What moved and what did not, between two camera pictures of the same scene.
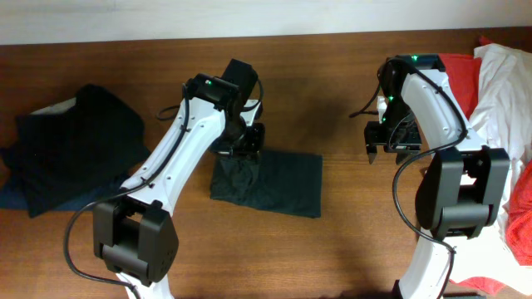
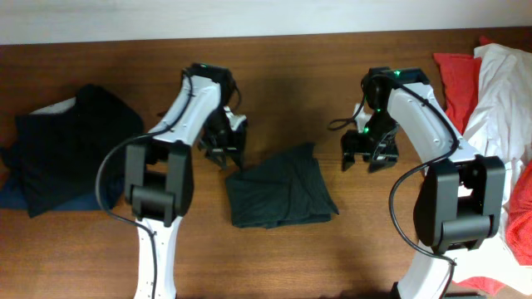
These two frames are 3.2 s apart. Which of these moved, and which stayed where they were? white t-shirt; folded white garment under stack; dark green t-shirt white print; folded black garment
Moved: dark green t-shirt white print
Stayed: white t-shirt; folded white garment under stack; folded black garment
